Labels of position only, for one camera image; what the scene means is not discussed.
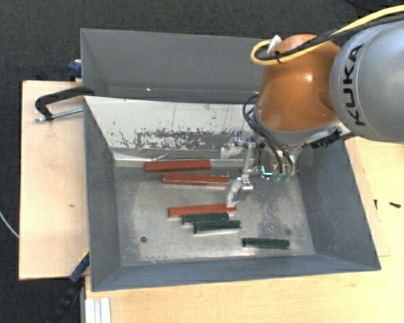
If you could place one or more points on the grey metal bin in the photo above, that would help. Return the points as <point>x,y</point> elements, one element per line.
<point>175,247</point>

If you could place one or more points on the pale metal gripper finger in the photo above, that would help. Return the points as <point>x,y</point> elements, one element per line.
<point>246,184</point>
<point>233,194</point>

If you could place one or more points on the pale wood flat board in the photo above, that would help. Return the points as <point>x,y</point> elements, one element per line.
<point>50,187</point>

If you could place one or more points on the red-brown flat block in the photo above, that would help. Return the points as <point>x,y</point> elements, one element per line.
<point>202,210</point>
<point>195,179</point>
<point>177,166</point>

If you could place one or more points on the dark green flat block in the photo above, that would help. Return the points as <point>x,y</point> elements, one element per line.
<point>205,218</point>
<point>217,226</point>
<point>266,243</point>

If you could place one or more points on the small black screw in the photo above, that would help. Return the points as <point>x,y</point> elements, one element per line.
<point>395,205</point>

